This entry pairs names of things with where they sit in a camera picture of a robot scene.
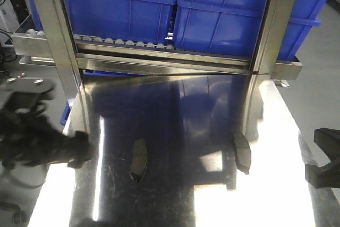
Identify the left blue plastic bin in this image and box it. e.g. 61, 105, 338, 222
18, 0, 178, 46

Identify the right blue plastic bin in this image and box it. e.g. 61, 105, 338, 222
173, 0, 326, 61

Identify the blue plastic bin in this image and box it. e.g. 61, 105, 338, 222
18, 0, 178, 46
173, 0, 326, 61

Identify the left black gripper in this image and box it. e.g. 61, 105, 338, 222
1, 110, 93, 169

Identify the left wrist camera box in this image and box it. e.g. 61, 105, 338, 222
1, 77, 56, 100

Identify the grey brake pad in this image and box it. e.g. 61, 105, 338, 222
130, 139, 148, 182
233, 132, 251, 174

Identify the stainless steel roller rack frame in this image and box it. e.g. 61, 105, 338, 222
14, 0, 302, 102

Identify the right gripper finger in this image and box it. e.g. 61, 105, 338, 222
305, 158, 339, 189
314, 128, 339, 159

